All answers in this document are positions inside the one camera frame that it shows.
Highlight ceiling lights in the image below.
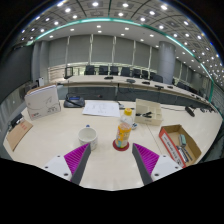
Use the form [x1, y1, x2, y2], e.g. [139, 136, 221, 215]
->
[19, 0, 224, 88]

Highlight flat brown envelope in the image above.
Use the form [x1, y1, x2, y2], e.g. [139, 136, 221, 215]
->
[5, 118, 34, 152]

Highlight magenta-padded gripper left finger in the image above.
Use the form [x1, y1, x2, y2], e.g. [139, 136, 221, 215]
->
[42, 142, 92, 186]

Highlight open brown red-labelled cardboard box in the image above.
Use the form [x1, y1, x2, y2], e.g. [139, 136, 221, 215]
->
[158, 124, 203, 169]

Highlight small open beige box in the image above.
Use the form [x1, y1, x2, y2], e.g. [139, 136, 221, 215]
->
[134, 98, 164, 127]

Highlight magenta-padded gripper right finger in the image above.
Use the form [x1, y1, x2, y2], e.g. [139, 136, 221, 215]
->
[131, 142, 183, 186]

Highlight black desk telephone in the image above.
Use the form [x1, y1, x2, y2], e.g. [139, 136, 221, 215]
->
[63, 94, 86, 109]

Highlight white patterned cup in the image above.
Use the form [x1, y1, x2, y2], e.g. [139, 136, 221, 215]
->
[77, 126, 99, 151]

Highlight white paper sheet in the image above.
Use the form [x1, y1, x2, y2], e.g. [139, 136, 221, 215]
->
[82, 100, 122, 118]

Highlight black device with cable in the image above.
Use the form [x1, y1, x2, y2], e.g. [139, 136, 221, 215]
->
[9, 113, 24, 129]

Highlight long curved conference desk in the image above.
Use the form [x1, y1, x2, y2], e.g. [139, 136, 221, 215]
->
[59, 74, 214, 113]

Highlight large white printed box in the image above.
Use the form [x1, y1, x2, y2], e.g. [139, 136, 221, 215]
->
[24, 84, 62, 121]

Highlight flat round red coaster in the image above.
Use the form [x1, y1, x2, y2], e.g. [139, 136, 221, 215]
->
[112, 139, 131, 152]

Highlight row of black office chairs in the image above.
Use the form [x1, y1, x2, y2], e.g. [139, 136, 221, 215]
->
[83, 64, 201, 98]

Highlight yellow-capped clear drink bottle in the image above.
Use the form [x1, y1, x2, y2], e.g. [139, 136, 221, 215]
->
[115, 107, 134, 150]

